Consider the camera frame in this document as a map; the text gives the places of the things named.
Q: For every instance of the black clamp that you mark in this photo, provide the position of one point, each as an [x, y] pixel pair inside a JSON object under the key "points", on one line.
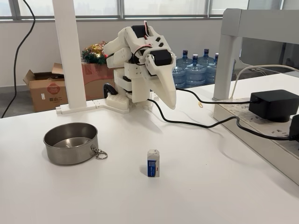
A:
{"points": [[109, 88]]}

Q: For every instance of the red cardboard box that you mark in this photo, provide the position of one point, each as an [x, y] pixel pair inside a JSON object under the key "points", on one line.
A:
{"points": [[93, 79]]}

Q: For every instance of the small white and blue box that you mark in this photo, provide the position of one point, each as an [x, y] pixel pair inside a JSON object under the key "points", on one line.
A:
{"points": [[153, 164]]}

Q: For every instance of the round metal bowl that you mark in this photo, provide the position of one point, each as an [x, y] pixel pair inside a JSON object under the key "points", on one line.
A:
{"points": [[70, 142]]}

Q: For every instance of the black power adapter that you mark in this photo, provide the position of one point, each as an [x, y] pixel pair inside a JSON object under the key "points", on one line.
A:
{"points": [[271, 105]]}

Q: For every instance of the brown cardboard box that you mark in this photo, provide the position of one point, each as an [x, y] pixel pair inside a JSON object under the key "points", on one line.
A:
{"points": [[46, 93]]}

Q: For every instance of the black plug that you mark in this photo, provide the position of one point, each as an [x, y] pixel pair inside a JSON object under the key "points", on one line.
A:
{"points": [[294, 127]]}

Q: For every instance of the white power strip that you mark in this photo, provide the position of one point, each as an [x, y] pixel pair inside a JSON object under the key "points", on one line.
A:
{"points": [[257, 126]]}

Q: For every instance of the white stand pole with base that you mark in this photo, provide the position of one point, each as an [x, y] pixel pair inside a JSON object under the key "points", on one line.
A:
{"points": [[67, 58]]}

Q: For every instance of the christmas wreath with ornaments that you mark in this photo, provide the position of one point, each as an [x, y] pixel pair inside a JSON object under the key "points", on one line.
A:
{"points": [[94, 54]]}

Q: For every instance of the yellow paper clip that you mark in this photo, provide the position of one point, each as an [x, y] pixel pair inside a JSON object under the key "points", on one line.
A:
{"points": [[200, 104]]}

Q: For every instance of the white desk shelf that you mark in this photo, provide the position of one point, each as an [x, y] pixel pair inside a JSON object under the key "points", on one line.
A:
{"points": [[230, 35]]}

